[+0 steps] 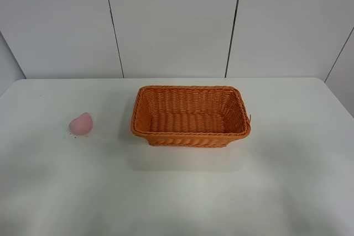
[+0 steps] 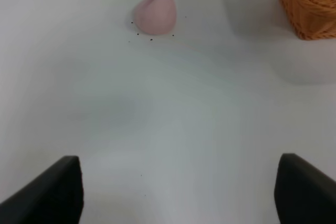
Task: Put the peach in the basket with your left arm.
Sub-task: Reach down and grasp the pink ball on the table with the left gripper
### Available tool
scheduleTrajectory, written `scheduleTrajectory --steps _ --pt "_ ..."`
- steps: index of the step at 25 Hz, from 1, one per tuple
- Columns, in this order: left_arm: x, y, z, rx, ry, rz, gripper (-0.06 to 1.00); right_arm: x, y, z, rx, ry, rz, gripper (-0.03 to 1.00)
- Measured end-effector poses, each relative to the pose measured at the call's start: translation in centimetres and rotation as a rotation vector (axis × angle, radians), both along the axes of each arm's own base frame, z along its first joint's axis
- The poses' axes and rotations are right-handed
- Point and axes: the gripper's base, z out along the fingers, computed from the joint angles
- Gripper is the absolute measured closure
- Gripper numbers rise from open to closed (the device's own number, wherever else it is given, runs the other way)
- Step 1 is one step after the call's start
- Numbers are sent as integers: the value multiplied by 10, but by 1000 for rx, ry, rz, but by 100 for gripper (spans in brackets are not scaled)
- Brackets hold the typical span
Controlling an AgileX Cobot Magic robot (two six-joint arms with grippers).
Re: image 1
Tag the pink peach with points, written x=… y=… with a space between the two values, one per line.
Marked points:
x=81 y=125

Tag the orange woven basket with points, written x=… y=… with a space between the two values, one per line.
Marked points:
x=196 y=116

